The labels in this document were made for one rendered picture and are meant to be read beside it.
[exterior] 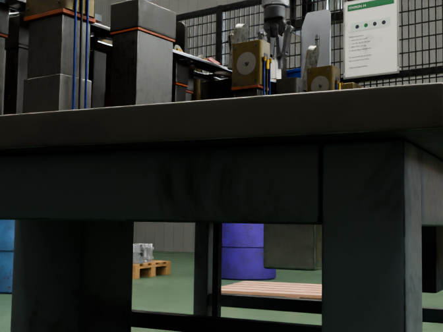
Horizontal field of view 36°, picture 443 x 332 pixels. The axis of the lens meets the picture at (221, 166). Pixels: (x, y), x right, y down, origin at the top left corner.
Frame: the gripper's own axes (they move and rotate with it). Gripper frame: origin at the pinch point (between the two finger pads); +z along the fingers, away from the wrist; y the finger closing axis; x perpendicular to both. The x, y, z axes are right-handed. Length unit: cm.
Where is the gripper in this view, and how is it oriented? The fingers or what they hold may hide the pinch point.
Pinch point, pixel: (274, 69)
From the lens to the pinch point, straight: 223.9
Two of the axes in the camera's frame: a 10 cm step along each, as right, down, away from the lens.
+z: -0.2, 10.0, -0.8
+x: 5.8, 0.8, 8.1
